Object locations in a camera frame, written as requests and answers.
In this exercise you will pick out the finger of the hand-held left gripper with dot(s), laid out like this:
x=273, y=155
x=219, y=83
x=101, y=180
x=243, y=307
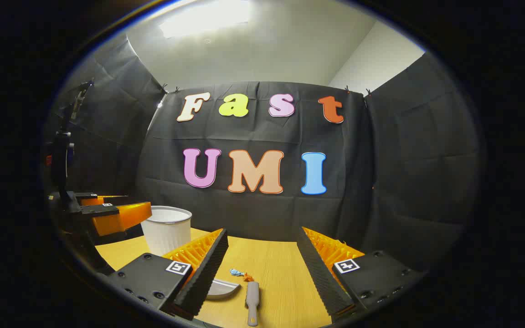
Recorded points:
x=121, y=217
x=103, y=199

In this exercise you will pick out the black backdrop cloth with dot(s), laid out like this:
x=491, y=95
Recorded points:
x=381, y=182

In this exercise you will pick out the orange paper scrap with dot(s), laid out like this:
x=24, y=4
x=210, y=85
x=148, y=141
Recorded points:
x=248, y=277

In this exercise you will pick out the white ribbed garbage bin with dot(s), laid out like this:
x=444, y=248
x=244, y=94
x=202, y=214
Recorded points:
x=167, y=232

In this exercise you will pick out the yellow wooden desktop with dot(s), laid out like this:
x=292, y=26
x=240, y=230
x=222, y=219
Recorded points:
x=276, y=273

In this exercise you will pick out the small grey broom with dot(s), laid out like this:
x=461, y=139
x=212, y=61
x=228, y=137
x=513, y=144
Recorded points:
x=252, y=300

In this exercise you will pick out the grey plastic dustpan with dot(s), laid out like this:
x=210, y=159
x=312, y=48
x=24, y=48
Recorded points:
x=223, y=289

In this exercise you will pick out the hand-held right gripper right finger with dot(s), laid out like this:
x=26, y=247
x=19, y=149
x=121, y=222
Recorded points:
x=321, y=273

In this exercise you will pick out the blue paper scrap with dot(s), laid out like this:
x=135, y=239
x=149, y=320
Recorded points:
x=236, y=273

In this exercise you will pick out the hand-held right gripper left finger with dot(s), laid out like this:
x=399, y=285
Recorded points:
x=208, y=273

